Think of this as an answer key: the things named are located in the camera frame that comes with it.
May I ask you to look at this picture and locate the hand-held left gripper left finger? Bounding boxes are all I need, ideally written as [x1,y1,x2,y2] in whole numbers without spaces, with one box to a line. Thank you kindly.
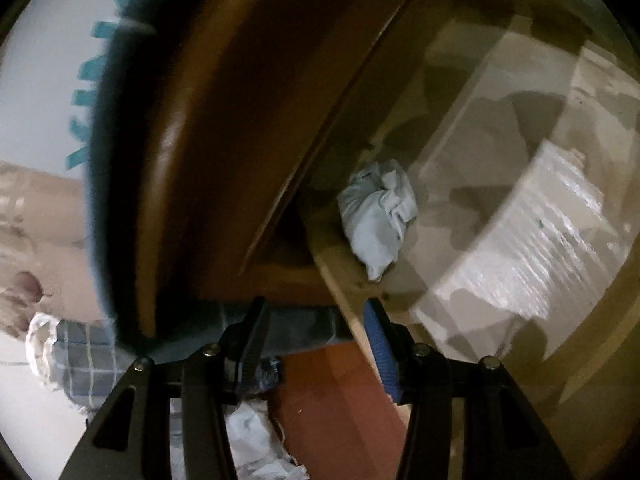
[60,296,271,480]

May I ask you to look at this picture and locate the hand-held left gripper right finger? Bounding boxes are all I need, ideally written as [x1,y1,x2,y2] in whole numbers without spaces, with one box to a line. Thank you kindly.
[362,297,576,480]

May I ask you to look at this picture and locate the pale grey-blue underwear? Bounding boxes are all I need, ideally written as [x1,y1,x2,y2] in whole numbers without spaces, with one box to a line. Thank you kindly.
[336,158,419,282]

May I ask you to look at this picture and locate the wooden drawer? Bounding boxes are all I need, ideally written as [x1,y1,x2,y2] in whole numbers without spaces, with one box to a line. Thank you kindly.
[295,0,640,480]

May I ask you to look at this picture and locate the white cardboard box teal print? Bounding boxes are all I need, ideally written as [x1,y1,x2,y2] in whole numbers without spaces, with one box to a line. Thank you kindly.
[0,0,151,176]

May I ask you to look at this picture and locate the white drawer liner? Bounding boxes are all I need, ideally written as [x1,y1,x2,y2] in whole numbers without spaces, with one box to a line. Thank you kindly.
[390,15,636,356]

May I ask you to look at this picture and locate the dark blue packet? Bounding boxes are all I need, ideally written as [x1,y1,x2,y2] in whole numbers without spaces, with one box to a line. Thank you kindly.
[252,355,286,393]

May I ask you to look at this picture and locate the crumpled white cloth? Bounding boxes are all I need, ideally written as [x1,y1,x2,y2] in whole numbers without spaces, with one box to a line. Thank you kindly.
[25,310,308,480]

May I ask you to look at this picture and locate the blue checked cloth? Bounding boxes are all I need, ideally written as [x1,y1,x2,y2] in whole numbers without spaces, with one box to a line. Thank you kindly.
[82,0,351,356]

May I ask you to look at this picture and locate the wooden nightstand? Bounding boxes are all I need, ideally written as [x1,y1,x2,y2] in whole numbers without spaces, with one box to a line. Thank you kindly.
[115,0,501,341]

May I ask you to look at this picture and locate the pink leaf-patterned curtain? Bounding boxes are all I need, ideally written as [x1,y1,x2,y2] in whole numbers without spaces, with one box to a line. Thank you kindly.
[0,160,108,341]

